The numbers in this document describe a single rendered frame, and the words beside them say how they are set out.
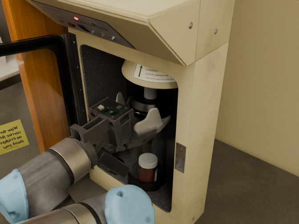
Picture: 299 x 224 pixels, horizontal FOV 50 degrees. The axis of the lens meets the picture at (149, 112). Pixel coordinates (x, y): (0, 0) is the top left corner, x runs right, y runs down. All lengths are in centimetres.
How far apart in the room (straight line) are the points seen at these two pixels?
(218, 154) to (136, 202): 66
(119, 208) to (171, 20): 24
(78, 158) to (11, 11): 32
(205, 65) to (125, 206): 27
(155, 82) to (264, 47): 41
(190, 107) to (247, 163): 52
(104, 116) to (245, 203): 50
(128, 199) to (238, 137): 73
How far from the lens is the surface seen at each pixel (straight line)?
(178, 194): 71
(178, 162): 64
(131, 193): 42
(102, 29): 53
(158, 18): 40
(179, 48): 46
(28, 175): 53
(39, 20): 74
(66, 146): 56
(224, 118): 109
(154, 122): 65
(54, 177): 54
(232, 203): 92
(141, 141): 63
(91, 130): 56
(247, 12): 93
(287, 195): 99
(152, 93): 68
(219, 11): 53
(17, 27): 72
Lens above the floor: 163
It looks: 34 degrees down
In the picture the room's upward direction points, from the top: straight up
